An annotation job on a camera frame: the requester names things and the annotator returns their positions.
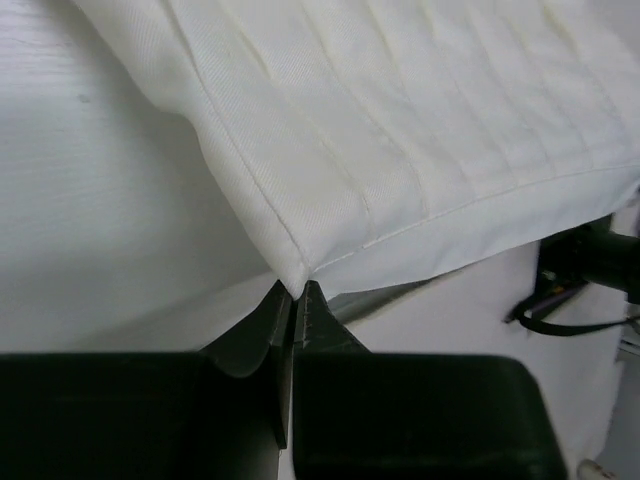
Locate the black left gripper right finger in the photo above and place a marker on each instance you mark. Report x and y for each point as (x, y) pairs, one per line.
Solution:
(364, 415)

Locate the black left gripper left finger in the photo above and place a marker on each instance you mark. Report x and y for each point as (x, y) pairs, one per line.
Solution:
(219, 412)

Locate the white pleated skirt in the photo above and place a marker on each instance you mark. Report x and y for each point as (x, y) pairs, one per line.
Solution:
(363, 144)

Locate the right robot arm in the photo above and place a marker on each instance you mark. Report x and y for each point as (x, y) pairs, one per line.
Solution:
(593, 253)

